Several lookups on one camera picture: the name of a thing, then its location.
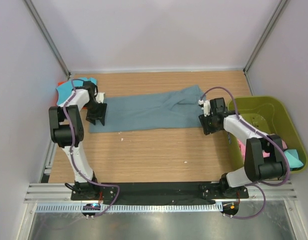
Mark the white slotted cable duct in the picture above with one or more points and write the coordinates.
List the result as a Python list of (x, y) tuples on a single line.
[(128, 207)]

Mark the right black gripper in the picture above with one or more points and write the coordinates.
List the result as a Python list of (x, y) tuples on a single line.
[(207, 129)]

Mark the grey blue t shirt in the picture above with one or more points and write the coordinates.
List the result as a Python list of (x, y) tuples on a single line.
[(168, 110)]

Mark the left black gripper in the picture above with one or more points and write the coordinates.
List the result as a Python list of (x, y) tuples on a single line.
[(100, 115)]

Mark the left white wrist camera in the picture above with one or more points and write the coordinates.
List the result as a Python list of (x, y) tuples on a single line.
[(100, 97)]

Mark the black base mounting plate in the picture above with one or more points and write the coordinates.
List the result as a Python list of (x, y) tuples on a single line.
[(106, 196)]

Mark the folded turquoise t shirt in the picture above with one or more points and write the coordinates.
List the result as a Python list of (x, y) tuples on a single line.
[(77, 83)]

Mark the turquoise t shirt in basket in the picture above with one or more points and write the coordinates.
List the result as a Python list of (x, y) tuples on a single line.
[(293, 159)]

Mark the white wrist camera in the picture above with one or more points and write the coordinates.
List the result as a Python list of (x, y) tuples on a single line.
[(100, 97), (205, 106)]

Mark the right aluminium corner post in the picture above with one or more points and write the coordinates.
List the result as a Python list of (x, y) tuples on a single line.
[(278, 11)]

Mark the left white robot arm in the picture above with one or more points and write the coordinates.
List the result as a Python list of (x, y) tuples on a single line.
[(67, 131)]

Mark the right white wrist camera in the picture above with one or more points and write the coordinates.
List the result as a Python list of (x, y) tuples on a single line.
[(205, 106)]

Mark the pink t shirt in basket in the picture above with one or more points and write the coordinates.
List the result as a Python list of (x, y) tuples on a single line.
[(242, 147)]

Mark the olive green plastic basket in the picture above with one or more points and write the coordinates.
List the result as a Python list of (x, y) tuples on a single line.
[(269, 115)]

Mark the left aluminium corner post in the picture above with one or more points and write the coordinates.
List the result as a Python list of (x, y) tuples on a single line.
[(46, 35)]

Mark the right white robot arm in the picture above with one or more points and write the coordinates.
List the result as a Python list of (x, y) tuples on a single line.
[(256, 167)]

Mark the aluminium corner post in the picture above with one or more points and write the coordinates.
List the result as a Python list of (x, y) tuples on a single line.
[(278, 11), (46, 35)]

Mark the aluminium front frame rail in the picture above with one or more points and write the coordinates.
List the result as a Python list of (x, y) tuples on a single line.
[(58, 192)]

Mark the folded orange t shirt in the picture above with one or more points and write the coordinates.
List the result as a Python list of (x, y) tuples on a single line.
[(61, 92)]

